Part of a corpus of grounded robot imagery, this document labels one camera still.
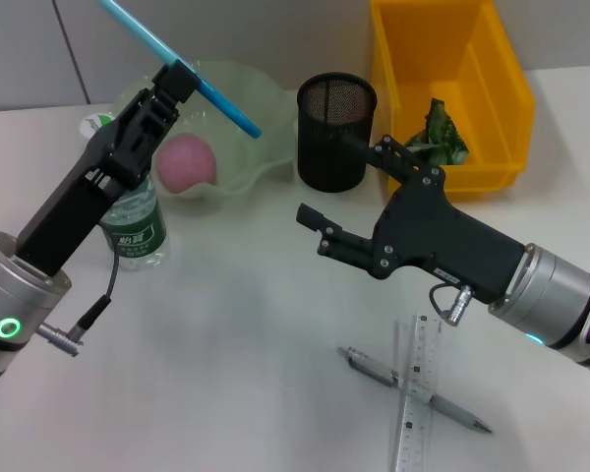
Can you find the yellow plastic bin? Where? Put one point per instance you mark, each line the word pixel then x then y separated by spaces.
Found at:
pixel 491 88

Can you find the clear green-label water bottle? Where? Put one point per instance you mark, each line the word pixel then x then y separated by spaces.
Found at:
pixel 137 236

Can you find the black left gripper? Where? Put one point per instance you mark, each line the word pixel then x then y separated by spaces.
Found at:
pixel 74 211

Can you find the grey white ballpoint pen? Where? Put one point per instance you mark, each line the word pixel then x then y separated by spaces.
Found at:
pixel 452 408

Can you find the green plastic wrapper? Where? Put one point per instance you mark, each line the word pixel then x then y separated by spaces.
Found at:
pixel 442 133

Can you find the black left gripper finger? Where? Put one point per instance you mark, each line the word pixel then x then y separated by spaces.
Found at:
pixel 177 81

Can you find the translucent green wavy fruit plate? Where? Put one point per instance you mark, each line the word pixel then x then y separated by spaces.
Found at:
pixel 270 98

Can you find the pink peach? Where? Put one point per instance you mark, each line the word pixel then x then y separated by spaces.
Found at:
pixel 187 162

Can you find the black mesh pen holder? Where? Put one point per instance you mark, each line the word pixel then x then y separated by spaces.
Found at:
pixel 332 113

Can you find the clear plastic ruler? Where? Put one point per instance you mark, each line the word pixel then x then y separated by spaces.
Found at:
pixel 415 428

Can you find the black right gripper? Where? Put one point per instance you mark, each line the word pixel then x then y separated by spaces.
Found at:
pixel 437 236

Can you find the blue capped scissors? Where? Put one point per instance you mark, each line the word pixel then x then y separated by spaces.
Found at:
pixel 226 110

